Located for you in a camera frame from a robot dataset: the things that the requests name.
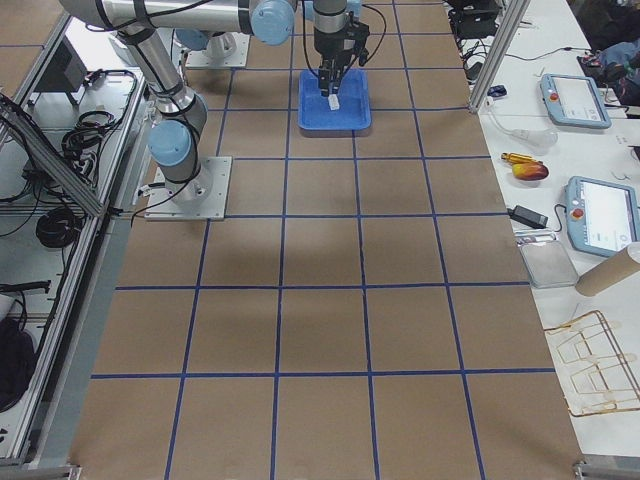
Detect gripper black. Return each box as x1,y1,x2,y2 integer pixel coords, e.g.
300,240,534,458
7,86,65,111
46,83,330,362
314,29,353,97

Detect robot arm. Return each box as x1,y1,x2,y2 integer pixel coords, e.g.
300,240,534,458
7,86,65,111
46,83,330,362
62,1,296,221
168,1,369,97

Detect blue plastic tray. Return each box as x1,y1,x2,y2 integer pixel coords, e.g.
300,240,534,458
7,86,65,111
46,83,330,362
298,70,371,133

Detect mango fruit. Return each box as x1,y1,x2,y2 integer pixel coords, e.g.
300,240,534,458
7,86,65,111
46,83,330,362
511,162,549,181

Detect clear light bulb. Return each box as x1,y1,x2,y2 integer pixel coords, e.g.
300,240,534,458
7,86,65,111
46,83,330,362
509,129,558,150

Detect black power adapter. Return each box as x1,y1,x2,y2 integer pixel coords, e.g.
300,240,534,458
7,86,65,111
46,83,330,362
507,205,548,229

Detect far teach pendant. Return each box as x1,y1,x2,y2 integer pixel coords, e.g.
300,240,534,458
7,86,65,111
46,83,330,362
539,74,611,130

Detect teach pendant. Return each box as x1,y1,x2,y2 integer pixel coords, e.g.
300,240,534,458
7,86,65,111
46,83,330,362
565,176,639,257
539,74,611,130

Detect clear plastic lidded box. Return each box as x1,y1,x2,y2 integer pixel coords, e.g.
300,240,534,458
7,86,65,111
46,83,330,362
519,240,579,289

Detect near teach pendant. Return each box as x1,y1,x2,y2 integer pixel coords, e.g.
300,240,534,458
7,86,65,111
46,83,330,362
565,176,639,257

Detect cardboard tube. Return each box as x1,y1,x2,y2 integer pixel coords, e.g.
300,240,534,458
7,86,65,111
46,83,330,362
575,242,639,297

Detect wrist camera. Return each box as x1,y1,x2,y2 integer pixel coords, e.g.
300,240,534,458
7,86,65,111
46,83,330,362
348,20,370,67

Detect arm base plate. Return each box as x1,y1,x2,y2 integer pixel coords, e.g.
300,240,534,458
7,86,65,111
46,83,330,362
186,32,250,70
144,156,232,221

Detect aluminium frame post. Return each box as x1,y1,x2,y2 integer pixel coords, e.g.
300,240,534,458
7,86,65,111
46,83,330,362
468,0,530,113

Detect gold wire rack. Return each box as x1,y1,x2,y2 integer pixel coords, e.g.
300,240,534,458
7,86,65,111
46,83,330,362
544,310,639,418

